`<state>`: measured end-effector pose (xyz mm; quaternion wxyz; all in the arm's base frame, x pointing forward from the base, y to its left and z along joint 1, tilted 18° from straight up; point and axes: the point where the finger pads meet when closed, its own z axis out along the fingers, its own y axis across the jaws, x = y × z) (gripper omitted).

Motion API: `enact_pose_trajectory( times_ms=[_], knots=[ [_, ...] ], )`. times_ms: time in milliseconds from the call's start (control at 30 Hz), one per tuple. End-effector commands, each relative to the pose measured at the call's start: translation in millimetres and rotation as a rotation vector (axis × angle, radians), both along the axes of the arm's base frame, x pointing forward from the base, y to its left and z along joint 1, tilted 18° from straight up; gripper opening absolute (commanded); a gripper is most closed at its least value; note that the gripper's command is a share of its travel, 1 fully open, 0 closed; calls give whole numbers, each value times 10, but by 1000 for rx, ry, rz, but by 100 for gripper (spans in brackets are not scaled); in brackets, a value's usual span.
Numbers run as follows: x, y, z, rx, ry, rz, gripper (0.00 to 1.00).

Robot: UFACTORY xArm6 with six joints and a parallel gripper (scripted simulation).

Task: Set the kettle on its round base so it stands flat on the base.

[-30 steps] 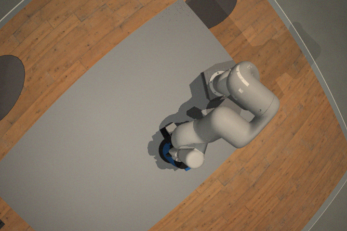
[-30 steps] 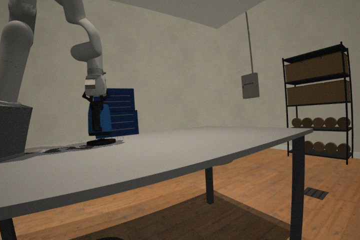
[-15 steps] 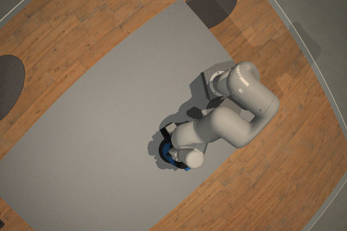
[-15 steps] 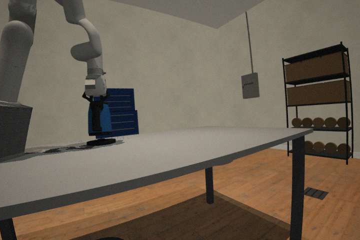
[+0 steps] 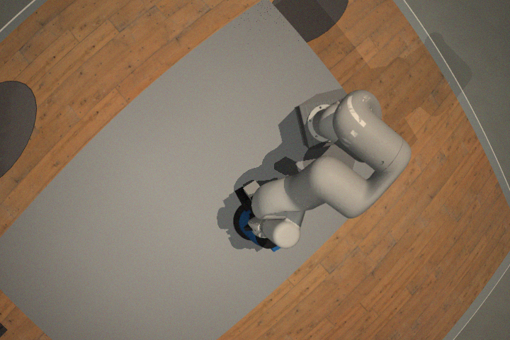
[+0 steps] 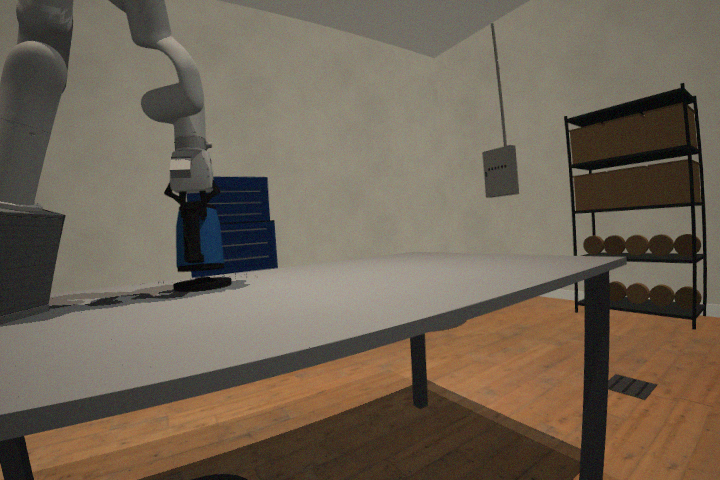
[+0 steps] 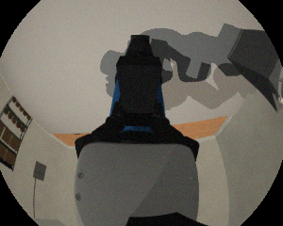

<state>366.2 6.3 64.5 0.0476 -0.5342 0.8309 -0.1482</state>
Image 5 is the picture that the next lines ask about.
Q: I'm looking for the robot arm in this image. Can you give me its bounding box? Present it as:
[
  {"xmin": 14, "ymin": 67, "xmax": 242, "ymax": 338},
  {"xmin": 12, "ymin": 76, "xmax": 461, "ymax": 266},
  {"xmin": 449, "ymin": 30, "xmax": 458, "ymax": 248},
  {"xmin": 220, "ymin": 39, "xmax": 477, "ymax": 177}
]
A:
[{"xmin": 243, "ymin": 90, "xmax": 412, "ymax": 249}]

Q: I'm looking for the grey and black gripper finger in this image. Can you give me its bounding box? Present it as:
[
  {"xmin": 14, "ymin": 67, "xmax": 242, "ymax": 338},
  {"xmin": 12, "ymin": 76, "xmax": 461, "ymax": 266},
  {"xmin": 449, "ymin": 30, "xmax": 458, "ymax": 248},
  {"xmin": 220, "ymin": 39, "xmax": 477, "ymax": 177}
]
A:
[{"xmin": 244, "ymin": 213, "xmax": 254, "ymax": 231}]

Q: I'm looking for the black round disk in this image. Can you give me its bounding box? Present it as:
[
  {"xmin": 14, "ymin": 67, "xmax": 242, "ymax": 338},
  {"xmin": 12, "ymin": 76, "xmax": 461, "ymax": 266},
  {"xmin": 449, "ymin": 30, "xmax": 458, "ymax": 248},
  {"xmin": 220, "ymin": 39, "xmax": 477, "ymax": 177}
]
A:
[{"xmin": 233, "ymin": 205, "xmax": 251, "ymax": 241}]

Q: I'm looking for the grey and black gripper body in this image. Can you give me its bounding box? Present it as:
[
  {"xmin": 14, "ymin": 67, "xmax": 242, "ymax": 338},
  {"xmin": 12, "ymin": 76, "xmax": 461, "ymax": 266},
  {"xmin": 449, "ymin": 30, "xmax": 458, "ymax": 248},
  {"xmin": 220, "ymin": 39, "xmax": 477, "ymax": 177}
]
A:
[{"xmin": 248, "ymin": 216, "xmax": 262, "ymax": 237}]

